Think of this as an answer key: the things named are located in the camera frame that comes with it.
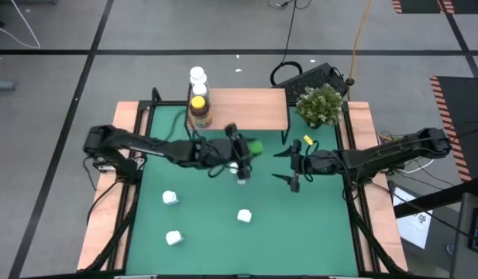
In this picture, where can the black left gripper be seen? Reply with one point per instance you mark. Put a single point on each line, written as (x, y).
(221, 153)

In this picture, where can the white melatonin bottle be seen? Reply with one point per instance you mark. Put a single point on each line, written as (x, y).
(244, 215)

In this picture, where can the black keyboard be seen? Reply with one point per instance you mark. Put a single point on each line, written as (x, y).
(312, 79)

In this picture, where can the tall white-cap bottle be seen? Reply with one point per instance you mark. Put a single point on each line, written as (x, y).
(197, 73)

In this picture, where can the narrow black orange-striped floor mat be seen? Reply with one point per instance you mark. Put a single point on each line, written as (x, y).
(417, 4)

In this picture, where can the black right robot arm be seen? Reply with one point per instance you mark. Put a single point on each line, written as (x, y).
(397, 151)

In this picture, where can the wooden shelf black metal frame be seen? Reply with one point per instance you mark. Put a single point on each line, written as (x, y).
(254, 108)

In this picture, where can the green table mat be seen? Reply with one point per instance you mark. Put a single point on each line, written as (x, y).
(207, 252)

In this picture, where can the white bottle blue barcode label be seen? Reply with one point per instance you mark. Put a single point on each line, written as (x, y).
(170, 197)

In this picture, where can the black slanted beam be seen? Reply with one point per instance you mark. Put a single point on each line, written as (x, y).
(436, 199)

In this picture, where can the gray device blue keys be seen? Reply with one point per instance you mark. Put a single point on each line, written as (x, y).
(465, 252)

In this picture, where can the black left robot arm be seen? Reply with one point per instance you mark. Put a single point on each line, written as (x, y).
(145, 146)

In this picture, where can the green-lid clear bottle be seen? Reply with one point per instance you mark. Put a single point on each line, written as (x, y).
(256, 148)

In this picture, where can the yellow fish oil bottle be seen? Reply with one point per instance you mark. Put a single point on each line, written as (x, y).
(200, 112)

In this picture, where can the large black orange-striped floor mat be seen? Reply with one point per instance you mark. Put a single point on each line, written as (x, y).
(467, 100)

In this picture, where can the gray floor block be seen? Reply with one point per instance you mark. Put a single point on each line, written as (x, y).
(2, 85)

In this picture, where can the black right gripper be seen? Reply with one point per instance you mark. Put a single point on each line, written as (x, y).
(320, 162)

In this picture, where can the white medicine bottle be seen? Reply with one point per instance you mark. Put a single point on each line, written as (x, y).
(173, 237)

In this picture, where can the green potted plant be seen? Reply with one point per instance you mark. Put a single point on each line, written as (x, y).
(320, 104)

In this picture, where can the small white bottle red label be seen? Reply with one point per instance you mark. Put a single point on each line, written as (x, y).
(233, 167)

